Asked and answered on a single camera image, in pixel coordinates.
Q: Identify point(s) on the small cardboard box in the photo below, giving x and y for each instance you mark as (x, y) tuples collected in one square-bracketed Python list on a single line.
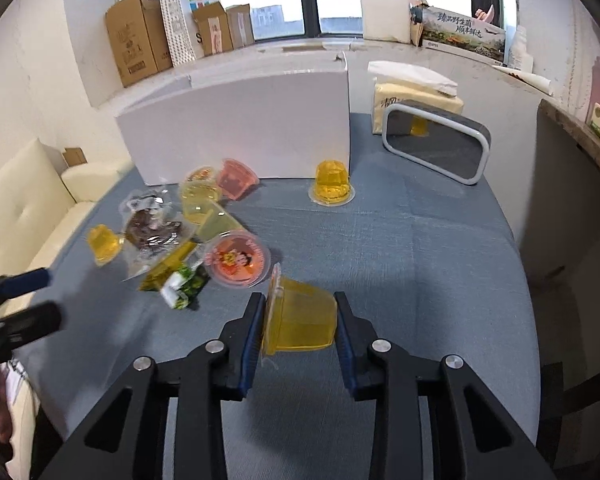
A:
[(214, 32)]

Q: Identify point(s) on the white rectangular box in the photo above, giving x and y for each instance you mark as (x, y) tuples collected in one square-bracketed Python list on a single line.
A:
[(240, 125)]

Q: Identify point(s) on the blue-grey tablecloth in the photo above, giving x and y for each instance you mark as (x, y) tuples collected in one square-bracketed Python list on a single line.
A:
[(405, 260)]

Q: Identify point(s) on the small brown box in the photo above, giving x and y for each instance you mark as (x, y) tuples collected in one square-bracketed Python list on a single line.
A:
[(418, 27)]

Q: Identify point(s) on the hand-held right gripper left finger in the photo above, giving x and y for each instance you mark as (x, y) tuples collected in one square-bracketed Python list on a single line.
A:
[(252, 342)]

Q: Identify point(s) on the small yellow jelly cup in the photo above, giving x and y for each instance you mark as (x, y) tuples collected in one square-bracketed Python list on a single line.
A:
[(102, 245)]

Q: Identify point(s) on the cream leather sofa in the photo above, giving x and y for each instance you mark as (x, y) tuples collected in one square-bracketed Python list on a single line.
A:
[(25, 210)]

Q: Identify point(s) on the narrow cardboard box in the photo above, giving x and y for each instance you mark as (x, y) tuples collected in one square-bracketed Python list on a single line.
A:
[(241, 27)]

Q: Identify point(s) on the black white-rimmed tray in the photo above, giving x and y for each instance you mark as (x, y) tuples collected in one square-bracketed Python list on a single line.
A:
[(430, 146)]

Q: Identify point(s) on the landscape printed box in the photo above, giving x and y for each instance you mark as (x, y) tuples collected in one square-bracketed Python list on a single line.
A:
[(462, 35)]

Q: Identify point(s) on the red label jelly cup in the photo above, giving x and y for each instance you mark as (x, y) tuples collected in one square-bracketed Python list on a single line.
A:
[(237, 260)]

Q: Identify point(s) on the green white snack packet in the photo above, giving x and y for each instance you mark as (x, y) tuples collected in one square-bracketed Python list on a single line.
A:
[(185, 288)]

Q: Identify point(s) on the tall cardboard box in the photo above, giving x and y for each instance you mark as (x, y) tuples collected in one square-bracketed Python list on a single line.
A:
[(132, 40)]

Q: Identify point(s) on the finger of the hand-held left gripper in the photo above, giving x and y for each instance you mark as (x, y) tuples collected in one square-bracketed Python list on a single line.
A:
[(30, 278), (36, 321)]

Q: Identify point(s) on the yellow tissue pack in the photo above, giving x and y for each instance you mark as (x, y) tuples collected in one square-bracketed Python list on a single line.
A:
[(405, 99)]

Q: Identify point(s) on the yellow-green snack packet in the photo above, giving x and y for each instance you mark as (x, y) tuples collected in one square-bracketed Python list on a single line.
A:
[(167, 270)]

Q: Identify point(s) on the dotted white paper bag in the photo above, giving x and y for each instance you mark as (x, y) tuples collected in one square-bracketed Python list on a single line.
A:
[(180, 20)]

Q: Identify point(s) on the orange lid jelly cup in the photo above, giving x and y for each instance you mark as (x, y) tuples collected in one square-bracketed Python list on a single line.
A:
[(200, 174)]

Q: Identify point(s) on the silver metal item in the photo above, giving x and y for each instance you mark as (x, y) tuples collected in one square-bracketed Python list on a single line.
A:
[(150, 230)]

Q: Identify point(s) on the white foam box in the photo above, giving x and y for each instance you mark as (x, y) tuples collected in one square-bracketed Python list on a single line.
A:
[(385, 17)]

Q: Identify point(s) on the white tube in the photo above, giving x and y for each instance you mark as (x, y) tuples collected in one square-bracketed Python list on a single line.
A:
[(527, 79)]

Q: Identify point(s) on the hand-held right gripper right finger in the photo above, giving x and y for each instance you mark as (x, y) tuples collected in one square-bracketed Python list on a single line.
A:
[(344, 345)]

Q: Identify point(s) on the cardboard scrap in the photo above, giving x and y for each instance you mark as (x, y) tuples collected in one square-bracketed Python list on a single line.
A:
[(75, 156)]

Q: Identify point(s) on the white plastic bottle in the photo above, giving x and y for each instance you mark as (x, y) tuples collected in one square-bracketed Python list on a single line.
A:
[(521, 52)]

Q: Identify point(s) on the pale green jelly cup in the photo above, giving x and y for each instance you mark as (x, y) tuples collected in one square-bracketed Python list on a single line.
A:
[(218, 225)]

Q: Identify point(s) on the pale yellow jelly cup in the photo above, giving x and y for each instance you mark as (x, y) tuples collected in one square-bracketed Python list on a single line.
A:
[(200, 201)]

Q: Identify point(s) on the pink jelly cup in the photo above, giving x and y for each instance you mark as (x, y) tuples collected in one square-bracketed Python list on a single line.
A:
[(235, 180)]

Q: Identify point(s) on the large yellow jelly cup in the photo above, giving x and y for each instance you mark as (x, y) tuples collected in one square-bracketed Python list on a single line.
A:
[(300, 316)]

